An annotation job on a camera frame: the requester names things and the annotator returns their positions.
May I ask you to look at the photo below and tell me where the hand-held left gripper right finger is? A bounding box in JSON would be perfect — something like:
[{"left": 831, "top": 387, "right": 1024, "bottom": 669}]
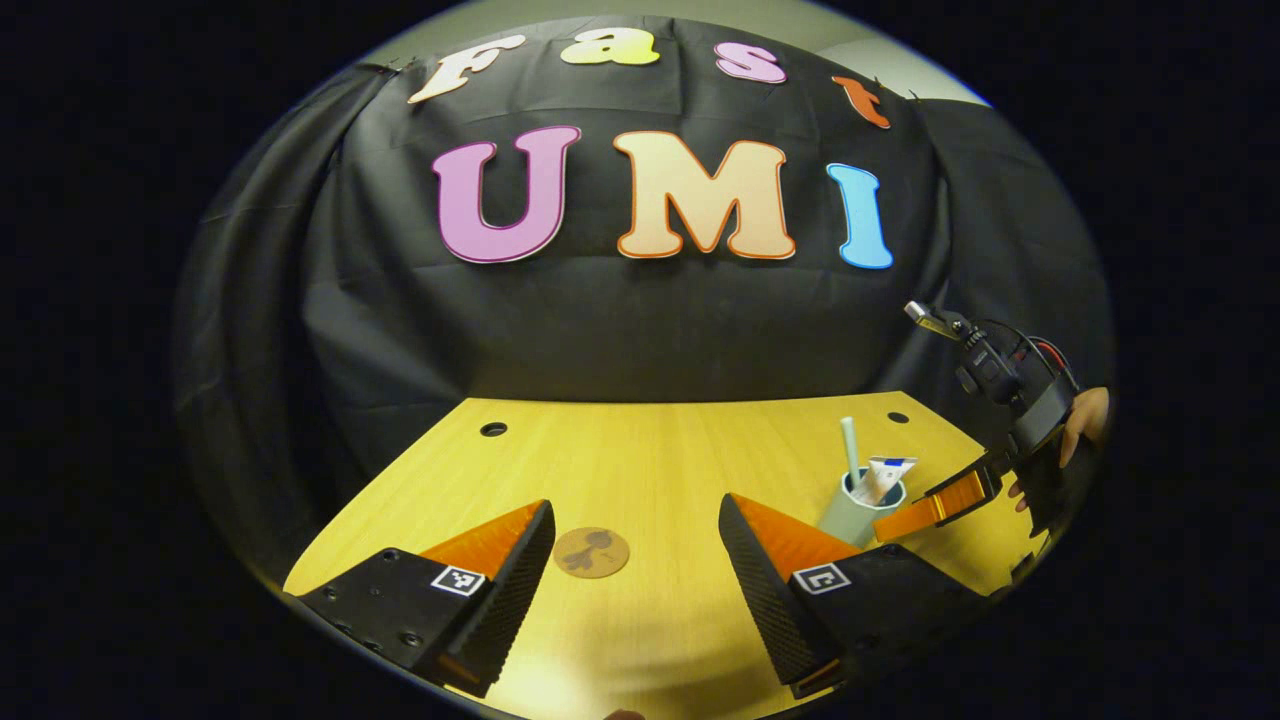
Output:
[{"left": 718, "top": 493, "right": 1001, "bottom": 699}]

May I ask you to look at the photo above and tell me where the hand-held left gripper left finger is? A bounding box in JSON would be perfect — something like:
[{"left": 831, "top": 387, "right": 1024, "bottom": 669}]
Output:
[{"left": 285, "top": 500, "right": 557, "bottom": 699}]

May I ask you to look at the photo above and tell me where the white toothpaste tube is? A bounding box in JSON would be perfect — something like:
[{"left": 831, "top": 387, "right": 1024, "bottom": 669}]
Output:
[{"left": 858, "top": 456, "right": 918, "bottom": 506}]

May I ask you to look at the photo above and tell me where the round brown coaster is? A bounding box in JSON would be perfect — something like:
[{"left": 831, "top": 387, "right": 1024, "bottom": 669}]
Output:
[{"left": 553, "top": 527, "right": 631, "bottom": 579}]

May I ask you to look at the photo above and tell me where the light blue cup wooden handle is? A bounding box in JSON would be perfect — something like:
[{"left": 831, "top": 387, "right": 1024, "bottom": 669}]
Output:
[{"left": 818, "top": 468, "right": 908, "bottom": 549}]

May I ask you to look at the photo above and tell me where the wooden desktop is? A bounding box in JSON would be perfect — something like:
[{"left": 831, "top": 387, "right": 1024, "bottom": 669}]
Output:
[{"left": 283, "top": 392, "right": 1051, "bottom": 720}]

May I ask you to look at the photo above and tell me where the black backdrop cloth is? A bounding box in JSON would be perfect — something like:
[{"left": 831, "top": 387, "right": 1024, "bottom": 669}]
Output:
[{"left": 170, "top": 15, "right": 1116, "bottom": 601}]

